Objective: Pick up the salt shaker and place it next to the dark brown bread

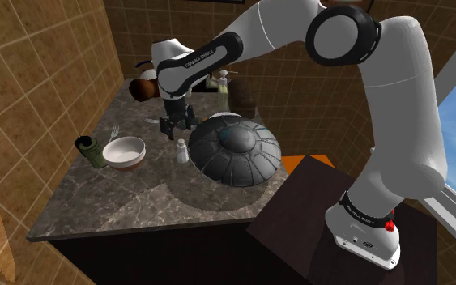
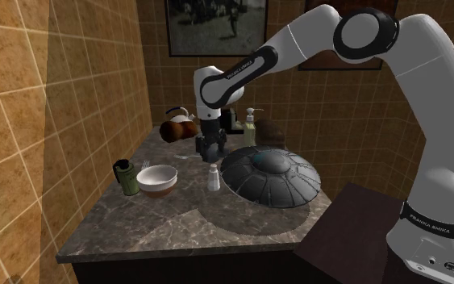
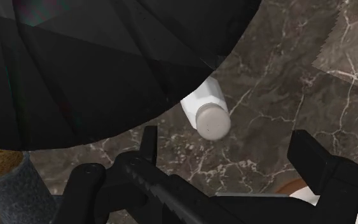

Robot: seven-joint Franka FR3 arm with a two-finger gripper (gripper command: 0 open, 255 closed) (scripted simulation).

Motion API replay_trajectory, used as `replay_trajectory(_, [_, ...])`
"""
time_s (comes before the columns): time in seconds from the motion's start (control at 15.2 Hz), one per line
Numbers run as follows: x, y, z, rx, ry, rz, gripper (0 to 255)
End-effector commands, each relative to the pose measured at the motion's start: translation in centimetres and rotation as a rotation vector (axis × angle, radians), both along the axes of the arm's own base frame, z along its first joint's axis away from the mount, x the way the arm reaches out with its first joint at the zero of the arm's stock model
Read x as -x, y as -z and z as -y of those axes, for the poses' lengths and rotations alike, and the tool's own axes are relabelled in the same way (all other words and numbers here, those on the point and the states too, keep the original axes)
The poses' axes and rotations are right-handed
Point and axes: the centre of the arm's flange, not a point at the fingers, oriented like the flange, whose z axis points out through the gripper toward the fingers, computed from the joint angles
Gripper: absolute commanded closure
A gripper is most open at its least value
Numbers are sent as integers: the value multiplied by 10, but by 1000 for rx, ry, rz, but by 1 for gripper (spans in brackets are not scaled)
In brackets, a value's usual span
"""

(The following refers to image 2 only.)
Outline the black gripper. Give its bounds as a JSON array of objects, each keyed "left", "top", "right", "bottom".
[{"left": 194, "top": 119, "right": 231, "bottom": 162}]

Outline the dark brown rounded lump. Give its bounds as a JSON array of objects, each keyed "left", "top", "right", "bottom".
[{"left": 254, "top": 119, "right": 287, "bottom": 149}]

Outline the dark vanity cabinet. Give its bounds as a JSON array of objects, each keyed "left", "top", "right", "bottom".
[{"left": 70, "top": 249, "right": 331, "bottom": 284}]

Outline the dark grey ribbed dome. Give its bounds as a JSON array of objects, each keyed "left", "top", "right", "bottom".
[{"left": 219, "top": 145, "right": 323, "bottom": 209}]

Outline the dark robot stand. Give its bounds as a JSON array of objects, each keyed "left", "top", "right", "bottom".
[{"left": 293, "top": 182, "right": 423, "bottom": 284}]

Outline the black framed grey wall picture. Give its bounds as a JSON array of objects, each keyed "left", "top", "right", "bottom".
[{"left": 164, "top": 0, "right": 269, "bottom": 58}]

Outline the white kettle with blue handle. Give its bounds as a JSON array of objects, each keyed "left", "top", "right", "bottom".
[{"left": 165, "top": 106, "right": 197, "bottom": 125}]

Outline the black box-shaped appliance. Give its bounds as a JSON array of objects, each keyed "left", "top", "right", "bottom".
[{"left": 219, "top": 107, "right": 246, "bottom": 134}]

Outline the white salt shaker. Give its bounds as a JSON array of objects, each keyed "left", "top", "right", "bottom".
[{"left": 206, "top": 163, "right": 222, "bottom": 193}]

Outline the green bottle with black cap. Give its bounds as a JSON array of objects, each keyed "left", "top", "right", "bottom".
[{"left": 111, "top": 158, "right": 141, "bottom": 197}]

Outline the brown round loaf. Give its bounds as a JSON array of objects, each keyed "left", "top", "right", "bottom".
[{"left": 159, "top": 119, "right": 200, "bottom": 144}]

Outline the white bowl with brown base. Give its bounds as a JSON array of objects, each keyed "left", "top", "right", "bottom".
[{"left": 135, "top": 164, "right": 179, "bottom": 198}]

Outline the pale soap dispenser bottle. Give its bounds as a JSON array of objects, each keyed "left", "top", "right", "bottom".
[{"left": 243, "top": 106, "right": 265, "bottom": 148}]

